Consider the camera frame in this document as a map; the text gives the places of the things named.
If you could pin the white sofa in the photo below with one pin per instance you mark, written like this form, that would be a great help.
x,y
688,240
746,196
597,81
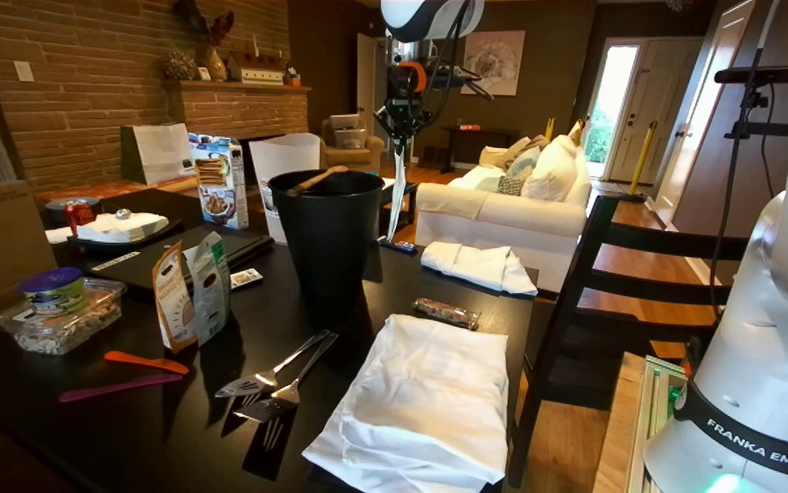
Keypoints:
x,y
495,222

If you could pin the grey green sofa pillow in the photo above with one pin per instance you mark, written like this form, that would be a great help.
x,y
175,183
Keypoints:
x,y
519,171

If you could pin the white wall light switch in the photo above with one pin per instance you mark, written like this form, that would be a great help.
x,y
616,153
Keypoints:
x,y
23,71

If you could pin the white takeout box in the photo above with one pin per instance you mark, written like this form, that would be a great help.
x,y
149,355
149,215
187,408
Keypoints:
x,y
125,226

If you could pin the purple plastic knife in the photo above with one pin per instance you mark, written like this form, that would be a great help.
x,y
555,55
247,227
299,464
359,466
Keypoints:
x,y
121,387

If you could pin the white translucent bin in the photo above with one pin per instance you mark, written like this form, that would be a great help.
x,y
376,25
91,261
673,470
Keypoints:
x,y
285,156

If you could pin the white plastic utensil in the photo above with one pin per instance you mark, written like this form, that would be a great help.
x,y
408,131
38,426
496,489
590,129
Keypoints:
x,y
114,261

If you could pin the large white folded cloth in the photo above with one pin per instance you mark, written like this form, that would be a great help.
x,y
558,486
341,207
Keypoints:
x,y
411,412

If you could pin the metal serving fork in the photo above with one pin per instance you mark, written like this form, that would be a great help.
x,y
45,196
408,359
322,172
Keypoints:
x,y
274,370

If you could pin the black plastic bucket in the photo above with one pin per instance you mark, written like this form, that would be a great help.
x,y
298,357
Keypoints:
x,y
326,237

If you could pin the clear plastic food container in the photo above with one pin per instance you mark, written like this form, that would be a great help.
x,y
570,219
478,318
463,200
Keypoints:
x,y
61,330

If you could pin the framed wall picture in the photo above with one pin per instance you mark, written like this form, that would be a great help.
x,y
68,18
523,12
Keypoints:
x,y
499,59

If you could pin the small blue packet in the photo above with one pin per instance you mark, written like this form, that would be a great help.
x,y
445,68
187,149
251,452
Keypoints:
x,y
399,245

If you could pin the tan armchair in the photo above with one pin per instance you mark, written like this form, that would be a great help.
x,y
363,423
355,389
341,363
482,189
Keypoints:
x,y
355,151

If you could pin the orange plastic knife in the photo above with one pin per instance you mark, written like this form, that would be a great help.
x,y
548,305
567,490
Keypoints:
x,y
149,363

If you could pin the black wooden chair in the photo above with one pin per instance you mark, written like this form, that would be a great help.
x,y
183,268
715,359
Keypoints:
x,y
649,242

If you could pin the white paper bag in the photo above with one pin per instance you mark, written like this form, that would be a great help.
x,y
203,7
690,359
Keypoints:
x,y
166,153

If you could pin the wooden spoon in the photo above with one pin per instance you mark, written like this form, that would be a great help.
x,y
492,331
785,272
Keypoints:
x,y
322,179

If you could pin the brown and white pouch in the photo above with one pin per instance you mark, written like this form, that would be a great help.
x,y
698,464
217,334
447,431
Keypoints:
x,y
172,301

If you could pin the blue white cereal box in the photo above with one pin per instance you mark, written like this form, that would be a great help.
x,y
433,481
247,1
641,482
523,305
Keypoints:
x,y
221,182

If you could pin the green and white pouch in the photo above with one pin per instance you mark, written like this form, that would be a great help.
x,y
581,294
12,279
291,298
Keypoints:
x,y
210,289

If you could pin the small white card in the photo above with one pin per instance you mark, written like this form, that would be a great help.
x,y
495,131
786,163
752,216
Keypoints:
x,y
247,278

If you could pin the black coffee table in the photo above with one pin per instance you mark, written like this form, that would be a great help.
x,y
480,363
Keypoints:
x,y
403,207

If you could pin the brown snack bar wrapper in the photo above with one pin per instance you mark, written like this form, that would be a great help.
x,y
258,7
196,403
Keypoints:
x,y
450,312

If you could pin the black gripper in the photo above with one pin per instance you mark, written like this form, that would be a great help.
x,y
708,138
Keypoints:
x,y
407,89

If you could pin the white sofa pillow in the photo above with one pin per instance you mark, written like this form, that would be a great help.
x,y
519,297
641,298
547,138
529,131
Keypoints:
x,y
551,171

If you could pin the black camera on stand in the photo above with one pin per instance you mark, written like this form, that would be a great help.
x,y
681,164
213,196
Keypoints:
x,y
764,71

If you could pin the yellow stick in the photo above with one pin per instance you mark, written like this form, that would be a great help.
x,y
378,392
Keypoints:
x,y
641,156

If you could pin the black flat tray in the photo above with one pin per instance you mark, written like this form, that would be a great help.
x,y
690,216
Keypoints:
x,y
162,261

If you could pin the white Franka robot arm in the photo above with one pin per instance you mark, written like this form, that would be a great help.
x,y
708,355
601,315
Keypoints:
x,y
759,366

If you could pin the light wooden crate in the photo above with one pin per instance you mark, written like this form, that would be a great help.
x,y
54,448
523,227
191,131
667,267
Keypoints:
x,y
623,427

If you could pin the vase with dried flowers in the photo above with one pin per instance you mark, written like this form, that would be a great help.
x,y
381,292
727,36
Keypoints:
x,y
214,59

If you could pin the white paper towel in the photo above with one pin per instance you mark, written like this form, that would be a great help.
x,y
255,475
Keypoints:
x,y
399,192

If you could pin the small white folded cloth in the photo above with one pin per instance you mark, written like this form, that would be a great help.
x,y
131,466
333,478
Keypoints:
x,y
480,267

